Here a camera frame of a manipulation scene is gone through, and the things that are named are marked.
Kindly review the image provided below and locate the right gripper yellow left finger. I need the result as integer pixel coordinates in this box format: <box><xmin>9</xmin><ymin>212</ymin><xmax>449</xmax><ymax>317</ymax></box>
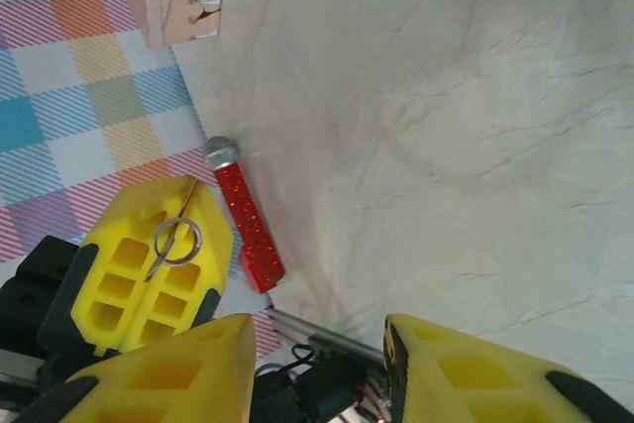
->
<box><xmin>22</xmin><ymin>312</ymin><xmax>257</xmax><ymax>423</ymax></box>

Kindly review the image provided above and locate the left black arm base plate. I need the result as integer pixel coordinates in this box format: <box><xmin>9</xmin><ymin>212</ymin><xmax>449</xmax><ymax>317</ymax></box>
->
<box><xmin>255</xmin><ymin>358</ymin><xmax>390</xmax><ymax>423</ymax></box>

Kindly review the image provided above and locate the red toy microphone silver head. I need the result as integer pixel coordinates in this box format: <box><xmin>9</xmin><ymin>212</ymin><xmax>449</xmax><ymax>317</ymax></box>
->
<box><xmin>201</xmin><ymin>135</ymin><xmax>287</xmax><ymax>294</ymax></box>

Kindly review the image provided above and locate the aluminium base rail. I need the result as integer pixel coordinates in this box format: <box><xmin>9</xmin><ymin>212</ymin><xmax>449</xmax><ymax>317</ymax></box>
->
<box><xmin>266</xmin><ymin>307</ymin><xmax>390</xmax><ymax>370</ymax></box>

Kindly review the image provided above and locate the small key with ring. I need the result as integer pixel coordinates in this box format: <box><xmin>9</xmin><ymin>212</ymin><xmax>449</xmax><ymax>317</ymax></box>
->
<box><xmin>145</xmin><ymin>177</ymin><xmax>204</xmax><ymax>283</ymax></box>

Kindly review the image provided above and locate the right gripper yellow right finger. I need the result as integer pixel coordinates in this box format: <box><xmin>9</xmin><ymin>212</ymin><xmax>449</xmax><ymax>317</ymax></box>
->
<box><xmin>384</xmin><ymin>312</ymin><xmax>634</xmax><ymax>423</ymax></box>

